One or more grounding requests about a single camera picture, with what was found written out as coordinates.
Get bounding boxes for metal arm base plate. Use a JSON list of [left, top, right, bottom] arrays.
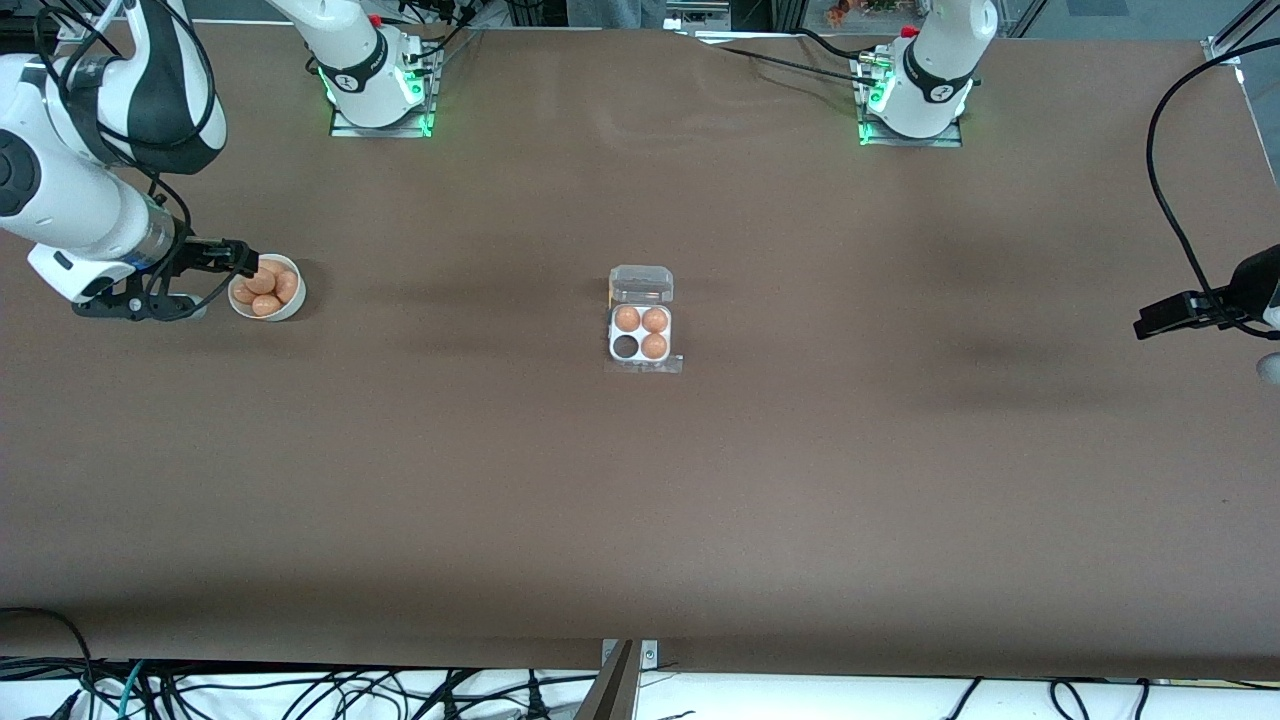
[[857, 55, 964, 148], [330, 45, 435, 138]]

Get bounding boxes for brown table cover mat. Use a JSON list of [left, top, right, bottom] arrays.
[[0, 20, 1280, 681]]

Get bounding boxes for person in grey trousers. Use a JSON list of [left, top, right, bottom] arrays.
[[566, 0, 667, 30]]

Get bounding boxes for aluminium frame profile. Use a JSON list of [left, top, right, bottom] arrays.
[[1203, 0, 1280, 66]]

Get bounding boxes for black looped floor cable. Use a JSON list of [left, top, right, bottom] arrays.
[[0, 607, 96, 720]]

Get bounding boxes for white round bowl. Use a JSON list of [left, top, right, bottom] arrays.
[[228, 253, 308, 323]]

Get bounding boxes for white electronics box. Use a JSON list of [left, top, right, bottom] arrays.
[[664, 0, 733, 31]]

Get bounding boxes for black power cable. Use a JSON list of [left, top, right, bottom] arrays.
[[795, 28, 886, 63], [700, 40, 881, 87]]

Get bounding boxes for dark metal bar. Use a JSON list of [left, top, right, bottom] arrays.
[[572, 640, 641, 720]]

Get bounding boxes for teal cable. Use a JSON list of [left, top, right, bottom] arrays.
[[118, 660, 149, 720]]

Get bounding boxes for clear plastic egg box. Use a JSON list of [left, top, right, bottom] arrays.
[[607, 264, 676, 365]]

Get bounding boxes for clear tape strip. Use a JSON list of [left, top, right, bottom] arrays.
[[604, 352, 685, 377]]

